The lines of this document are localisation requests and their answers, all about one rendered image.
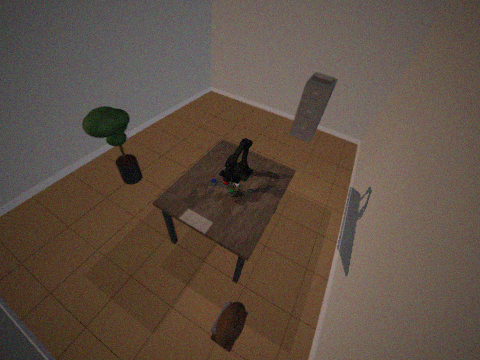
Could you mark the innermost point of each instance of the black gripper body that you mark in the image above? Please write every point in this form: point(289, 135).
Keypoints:
point(234, 178)

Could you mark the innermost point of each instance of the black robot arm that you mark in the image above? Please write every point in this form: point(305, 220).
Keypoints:
point(244, 146)

